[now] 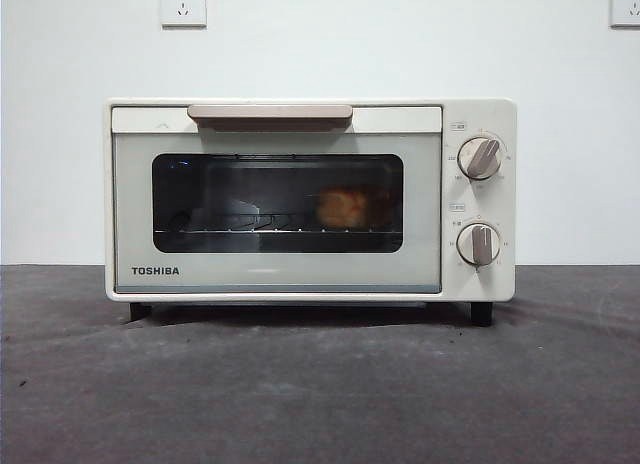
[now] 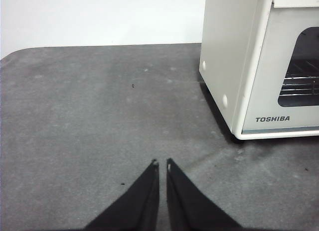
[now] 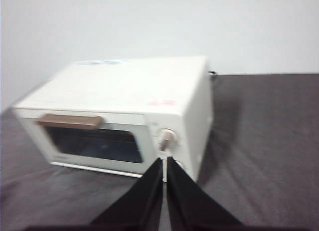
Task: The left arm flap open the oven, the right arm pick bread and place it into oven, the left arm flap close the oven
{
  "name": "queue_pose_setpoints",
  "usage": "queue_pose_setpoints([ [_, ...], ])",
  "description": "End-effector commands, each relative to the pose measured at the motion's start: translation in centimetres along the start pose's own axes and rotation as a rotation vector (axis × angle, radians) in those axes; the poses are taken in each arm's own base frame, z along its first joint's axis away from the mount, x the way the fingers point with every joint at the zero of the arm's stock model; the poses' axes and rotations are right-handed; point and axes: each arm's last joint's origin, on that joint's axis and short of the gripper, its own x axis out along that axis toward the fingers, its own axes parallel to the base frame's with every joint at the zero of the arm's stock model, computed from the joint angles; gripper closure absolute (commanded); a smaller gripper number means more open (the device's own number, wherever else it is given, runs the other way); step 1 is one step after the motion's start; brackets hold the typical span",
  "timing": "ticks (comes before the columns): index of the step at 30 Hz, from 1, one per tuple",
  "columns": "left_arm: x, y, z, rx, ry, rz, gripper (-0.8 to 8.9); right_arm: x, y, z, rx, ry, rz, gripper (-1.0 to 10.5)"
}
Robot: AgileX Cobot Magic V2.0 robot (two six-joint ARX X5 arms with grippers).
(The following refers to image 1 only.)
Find oven door with beige handle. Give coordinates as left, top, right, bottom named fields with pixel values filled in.
left=110, top=103, right=444, bottom=295

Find cream Toshiba toaster oven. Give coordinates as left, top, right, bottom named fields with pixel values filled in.
left=102, top=97, right=518, bottom=328

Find oven timer knob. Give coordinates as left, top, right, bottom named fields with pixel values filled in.
left=456, top=222, right=503, bottom=267

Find oven temperature knob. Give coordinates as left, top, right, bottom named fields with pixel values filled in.
left=457, top=136, right=504, bottom=181

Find metal wire oven rack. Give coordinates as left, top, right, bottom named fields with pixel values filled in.
left=153, top=211, right=401, bottom=237

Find white wall socket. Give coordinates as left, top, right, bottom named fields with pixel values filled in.
left=159, top=0, right=208, bottom=29
left=608, top=0, right=640, bottom=29

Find orange bread loaf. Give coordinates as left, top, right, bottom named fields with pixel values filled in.
left=314, top=183, right=389, bottom=229

